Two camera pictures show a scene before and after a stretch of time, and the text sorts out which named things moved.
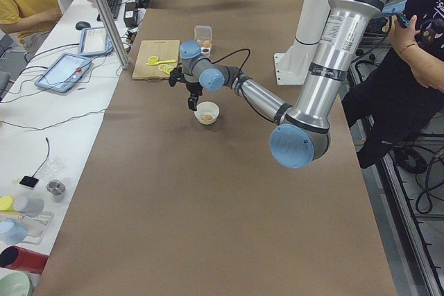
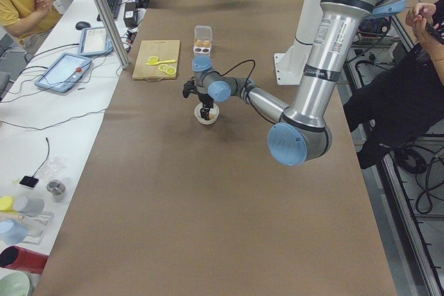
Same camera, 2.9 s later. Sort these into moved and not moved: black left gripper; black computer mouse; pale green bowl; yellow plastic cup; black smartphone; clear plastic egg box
Moved: black smartphone; black left gripper
Not moved: black computer mouse; pale green bowl; clear plastic egg box; yellow plastic cup
